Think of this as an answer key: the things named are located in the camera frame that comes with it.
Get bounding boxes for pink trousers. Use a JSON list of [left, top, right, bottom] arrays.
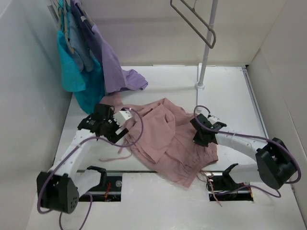
[[96, 93, 220, 207]]

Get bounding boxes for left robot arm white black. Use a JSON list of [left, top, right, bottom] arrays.
[[36, 103, 132, 214]]

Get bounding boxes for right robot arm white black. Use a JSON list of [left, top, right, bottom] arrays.
[[190, 114, 297, 190]]

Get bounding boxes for grey hanger with clothes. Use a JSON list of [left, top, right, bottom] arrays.
[[50, 0, 74, 54]]

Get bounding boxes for grey empty hanger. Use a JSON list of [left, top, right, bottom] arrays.
[[169, 0, 216, 49]]

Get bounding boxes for teal hanging garment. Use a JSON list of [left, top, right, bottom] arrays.
[[56, 0, 106, 114]]

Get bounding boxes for lilac hanging garment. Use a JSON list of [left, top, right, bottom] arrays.
[[70, 0, 148, 93]]

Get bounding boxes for white rack pole with base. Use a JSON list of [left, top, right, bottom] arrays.
[[195, 0, 218, 105]]

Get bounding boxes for blue grey hanging garment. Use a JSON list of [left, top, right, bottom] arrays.
[[68, 12, 94, 72]]

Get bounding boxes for white left rack pole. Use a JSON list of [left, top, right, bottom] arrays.
[[46, 0, 62, 31]]

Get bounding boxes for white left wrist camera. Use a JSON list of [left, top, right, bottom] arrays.
[[113, 110, 132, 127]]

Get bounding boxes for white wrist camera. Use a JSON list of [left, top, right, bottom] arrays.
[[207, 115, 221, 123], [113, 110, 132, 127]]

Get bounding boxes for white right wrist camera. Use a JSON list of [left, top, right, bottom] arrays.
[[207, 115, 221, 123]]

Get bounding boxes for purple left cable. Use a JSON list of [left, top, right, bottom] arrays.
[[35, 109, 144, 230]]

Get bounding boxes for purple cable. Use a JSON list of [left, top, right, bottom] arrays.
[[35, 109, 144, 230], [193, 105, 302, 198]]

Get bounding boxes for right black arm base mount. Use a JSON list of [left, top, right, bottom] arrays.
[[206, 175, 254, 202]]

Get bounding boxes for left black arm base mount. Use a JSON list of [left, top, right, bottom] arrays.
[[88, 174, 122, 202]]

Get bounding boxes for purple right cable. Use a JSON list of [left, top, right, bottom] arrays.
[[193, 105, 302, 198]]

